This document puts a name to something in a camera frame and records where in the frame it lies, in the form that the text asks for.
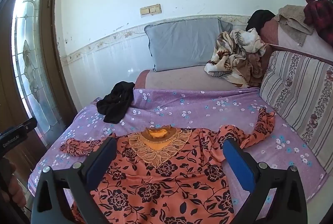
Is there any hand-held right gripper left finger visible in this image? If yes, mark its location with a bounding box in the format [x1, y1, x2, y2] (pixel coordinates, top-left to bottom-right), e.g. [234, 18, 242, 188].
[31, 137, 117, 224]

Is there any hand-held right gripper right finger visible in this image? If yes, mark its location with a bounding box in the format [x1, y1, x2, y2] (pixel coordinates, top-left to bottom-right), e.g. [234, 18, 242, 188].
[222, 138, 308, 224]

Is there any orange black floral blouse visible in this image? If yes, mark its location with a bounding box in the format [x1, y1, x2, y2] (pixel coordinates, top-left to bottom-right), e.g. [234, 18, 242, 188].
[60, 108, 275, 224]

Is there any person's left hand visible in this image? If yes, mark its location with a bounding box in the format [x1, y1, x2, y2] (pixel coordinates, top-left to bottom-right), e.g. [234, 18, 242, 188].
[0, 159, 27, 206]

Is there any black cloth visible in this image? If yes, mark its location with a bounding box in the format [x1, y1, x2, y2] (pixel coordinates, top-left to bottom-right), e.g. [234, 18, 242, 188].
[96, 81, 135, 124]

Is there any purple floral bedsheet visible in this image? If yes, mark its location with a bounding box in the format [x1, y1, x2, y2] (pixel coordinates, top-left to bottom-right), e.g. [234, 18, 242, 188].
[27, 87, 328, 204]

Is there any wooden stained glass door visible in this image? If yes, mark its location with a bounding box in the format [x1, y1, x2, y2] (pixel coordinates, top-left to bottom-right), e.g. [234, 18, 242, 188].
[0, 0, 78, 188]

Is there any striped floral cushion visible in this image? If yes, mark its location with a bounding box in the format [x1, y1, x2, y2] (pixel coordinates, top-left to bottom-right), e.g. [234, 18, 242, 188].
[260, 50, 333, 175]

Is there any pink sofa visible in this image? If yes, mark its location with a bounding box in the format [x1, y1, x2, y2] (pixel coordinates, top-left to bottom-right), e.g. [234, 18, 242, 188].
[135, 16, 333, 92]

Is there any beige floral blanket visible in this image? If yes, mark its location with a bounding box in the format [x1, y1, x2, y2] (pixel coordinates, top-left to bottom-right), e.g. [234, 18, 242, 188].
[204, 28, 267, 88]

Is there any grey pillow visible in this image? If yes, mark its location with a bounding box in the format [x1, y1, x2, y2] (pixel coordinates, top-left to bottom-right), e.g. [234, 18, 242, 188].
[144, 18, 233, 72]

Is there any black garment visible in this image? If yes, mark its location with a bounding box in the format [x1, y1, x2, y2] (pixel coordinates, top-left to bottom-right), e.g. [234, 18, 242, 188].
[246, 9, 276, 31]

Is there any beige towel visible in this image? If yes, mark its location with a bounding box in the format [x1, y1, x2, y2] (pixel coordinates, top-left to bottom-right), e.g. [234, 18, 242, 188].
[274, 5, 315, 46]

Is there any red plaid garment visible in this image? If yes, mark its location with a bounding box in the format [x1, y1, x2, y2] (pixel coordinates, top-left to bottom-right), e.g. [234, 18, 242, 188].
[304, 0, 333, 41]

